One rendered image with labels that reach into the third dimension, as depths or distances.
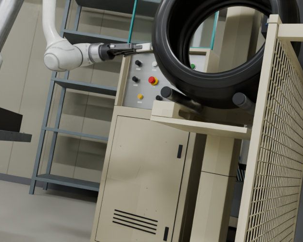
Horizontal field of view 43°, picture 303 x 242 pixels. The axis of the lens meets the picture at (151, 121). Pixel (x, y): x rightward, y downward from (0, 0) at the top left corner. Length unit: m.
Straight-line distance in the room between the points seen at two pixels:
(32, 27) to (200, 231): 3.91
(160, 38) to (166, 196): 0.95
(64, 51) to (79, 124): 3.12
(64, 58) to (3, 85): 3.47
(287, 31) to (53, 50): 1.07
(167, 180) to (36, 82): 3.15
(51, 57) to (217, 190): 0.90
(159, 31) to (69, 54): 0.42
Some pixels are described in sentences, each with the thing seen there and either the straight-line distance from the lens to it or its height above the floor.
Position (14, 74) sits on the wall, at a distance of 5.11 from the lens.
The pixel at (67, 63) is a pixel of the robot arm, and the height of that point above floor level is 0.98.
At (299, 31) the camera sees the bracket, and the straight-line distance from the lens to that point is 0.87.
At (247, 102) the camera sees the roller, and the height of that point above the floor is 0.90.
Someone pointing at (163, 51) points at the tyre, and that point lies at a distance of 1.50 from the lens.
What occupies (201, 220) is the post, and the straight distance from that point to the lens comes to 1.78.
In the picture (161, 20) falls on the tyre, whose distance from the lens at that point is 1.55.
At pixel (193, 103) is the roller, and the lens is 1.67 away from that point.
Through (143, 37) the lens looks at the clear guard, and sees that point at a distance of 2.40.
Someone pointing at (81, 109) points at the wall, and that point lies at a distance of 4.80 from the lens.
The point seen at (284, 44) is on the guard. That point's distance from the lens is 1.00.
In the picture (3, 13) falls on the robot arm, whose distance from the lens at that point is 2.07.
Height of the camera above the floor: 0.68
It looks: 4 degrees up
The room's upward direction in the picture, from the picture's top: 10 degrees clockwise
